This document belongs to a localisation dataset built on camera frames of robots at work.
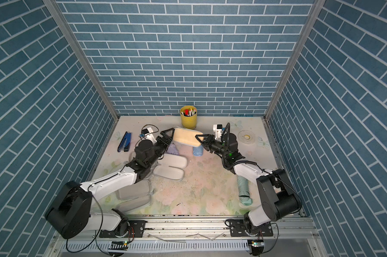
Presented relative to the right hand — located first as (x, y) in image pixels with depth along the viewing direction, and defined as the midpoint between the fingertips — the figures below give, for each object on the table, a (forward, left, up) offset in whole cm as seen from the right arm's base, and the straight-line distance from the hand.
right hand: (197, 138), depth 80 cm
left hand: (+1, +9, +2) cm, 10 cm away
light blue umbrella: (+5, +1, -19) cm, 20 cm away
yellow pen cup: (+26, +9, -11) cm, 30 cm away
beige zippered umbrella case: (+1, +6, 0) cm, 6 cm away
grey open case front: (-24, +31, -22) cm, 45 cm away
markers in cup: (+29, +9, -9) cm, 32 cm away
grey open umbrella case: (-1, +40, -20) cm, 45 cm away
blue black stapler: (+10, +49, -21) cm, 55 cm away
